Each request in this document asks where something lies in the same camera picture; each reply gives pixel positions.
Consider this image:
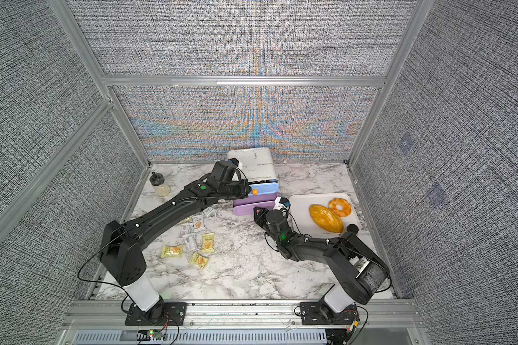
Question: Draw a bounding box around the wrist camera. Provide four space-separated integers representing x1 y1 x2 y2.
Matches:
273 196 291 210
228 158 243 170

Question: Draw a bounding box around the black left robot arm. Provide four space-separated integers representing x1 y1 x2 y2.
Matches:
98 158 251 312

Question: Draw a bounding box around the yellow bread loaf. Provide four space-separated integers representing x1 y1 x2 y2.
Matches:
309 204 344 234

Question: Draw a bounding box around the yellow cookie packet near jar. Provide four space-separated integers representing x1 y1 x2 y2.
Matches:
179 216 194 224

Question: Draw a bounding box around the orange glazed donut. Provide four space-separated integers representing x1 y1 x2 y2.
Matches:
328 198 353 218

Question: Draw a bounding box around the white cookie packet orange picture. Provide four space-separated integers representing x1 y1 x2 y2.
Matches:
191 214 205 232

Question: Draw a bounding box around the yellow cookie packet front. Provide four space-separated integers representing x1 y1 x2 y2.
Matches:
188 252 210 270

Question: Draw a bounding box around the white blue drawer cabinet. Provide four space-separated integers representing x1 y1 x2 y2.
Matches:
227 147 280 196

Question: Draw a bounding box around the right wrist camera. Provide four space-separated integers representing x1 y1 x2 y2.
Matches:
273 196 291 210

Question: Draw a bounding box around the purple drawer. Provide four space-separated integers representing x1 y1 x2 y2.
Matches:
233 193 279 216

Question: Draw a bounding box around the aluminium front rail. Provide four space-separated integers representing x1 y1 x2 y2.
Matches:
55 299 430 344

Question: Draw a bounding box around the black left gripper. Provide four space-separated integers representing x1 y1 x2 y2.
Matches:
219 178 253 201

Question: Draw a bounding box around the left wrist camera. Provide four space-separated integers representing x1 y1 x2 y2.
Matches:
228 158 243 170

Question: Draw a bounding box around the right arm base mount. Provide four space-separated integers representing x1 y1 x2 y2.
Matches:
294 300 361 326

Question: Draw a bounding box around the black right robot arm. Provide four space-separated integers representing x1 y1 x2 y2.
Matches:
253 207 391 314

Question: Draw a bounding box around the yellow cookie packet left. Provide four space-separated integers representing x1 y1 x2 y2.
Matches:
160 244 184 259

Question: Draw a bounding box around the white rectangular tray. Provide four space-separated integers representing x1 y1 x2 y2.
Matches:
289 193 362 239

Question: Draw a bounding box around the white cookie packet lower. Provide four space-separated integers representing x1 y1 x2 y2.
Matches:
182 234 199 252

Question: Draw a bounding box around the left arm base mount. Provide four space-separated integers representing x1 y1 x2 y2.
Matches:
125 298 188 326

